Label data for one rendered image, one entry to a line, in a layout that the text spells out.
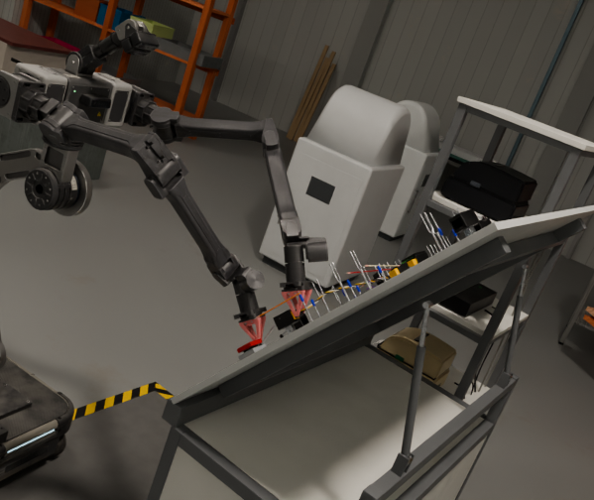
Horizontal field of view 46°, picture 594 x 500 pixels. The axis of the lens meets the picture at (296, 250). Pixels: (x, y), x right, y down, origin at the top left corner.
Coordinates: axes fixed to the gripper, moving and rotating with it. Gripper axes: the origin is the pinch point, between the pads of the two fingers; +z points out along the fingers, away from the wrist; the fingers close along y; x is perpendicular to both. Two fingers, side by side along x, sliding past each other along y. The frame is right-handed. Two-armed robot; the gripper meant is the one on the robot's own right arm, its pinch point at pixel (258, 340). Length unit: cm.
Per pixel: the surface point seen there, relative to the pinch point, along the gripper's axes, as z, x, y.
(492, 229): -11, -78, -43
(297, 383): 18.6, 6.2, 33.5
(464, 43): -324, -22, 900
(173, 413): 12.4, 19.4, -23.0
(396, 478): 40, -37, -22
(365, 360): 21, -5, 76
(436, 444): 40, -42, 4
